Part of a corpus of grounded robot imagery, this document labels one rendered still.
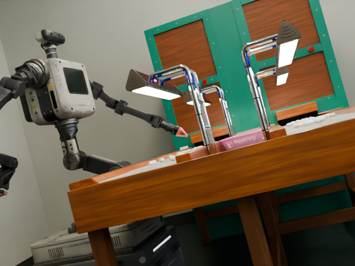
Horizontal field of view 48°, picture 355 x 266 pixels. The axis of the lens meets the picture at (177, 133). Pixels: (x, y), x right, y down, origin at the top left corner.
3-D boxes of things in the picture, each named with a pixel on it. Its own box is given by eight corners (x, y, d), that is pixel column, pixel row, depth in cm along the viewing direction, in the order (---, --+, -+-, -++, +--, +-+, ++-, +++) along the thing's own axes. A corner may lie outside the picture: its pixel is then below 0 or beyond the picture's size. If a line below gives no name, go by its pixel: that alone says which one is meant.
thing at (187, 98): (184, 103, 240) (180, 91, 241) (202, 106, 301) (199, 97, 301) (196, 99, 239) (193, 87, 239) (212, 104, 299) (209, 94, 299)
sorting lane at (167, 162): (99, 188, 143) (98, 182, 143) (195, 151, 319) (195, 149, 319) (177, 169, 136) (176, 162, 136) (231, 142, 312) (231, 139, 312)
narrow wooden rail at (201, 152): (182, 187, 136) (174, 155, 136) (233, 150, 312) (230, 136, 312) (197, 183, 135) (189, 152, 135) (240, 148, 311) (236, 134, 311)
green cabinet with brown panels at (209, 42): (173, 142, 323) (143, 30, 326) (187, 139, 377) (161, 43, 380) (346, 95, 291) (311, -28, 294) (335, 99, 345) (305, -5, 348)
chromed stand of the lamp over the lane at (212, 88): (208, 157, 259) (190, 91, 260) (213, 154, 278) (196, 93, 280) (237, 150, 254) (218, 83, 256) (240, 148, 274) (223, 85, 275)
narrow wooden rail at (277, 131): (277, 164, 128) (268, 131, 129) (274, 140, 304) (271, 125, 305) (293, 160, 127) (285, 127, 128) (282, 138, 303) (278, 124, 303)
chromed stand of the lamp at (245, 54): (267, 154, 155) (237, 45, 157) (268, 150, 174) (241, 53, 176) (317, 142, 151) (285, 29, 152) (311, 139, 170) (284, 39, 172)
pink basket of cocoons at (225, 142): (221, 159, 199) (216, 141, 199) (227, 155, 225) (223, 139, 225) (274, 146, 192) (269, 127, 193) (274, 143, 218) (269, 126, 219)
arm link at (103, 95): (105, 108, 309) (111, 96, 310) (120, 115, 306) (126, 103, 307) (84, 93, 265) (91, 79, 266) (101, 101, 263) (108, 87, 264)
